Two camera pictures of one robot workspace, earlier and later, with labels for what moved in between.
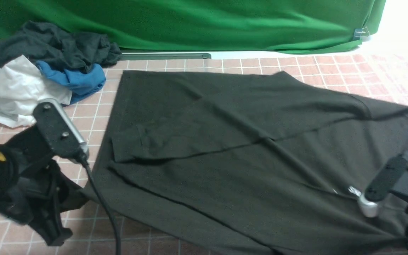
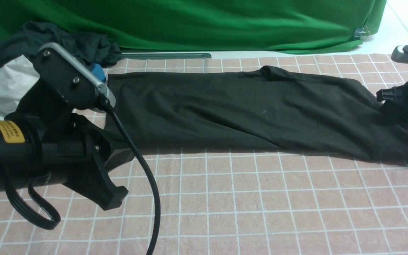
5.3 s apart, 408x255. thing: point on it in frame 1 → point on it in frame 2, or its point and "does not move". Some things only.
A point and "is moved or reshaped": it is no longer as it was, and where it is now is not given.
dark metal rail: (164, 56) does not move
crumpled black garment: (40, 40) does not move
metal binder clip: (359, 32) does not move
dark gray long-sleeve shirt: (251, 163) is moved or reshaped
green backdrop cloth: (237, 26) does not move
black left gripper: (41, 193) → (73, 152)
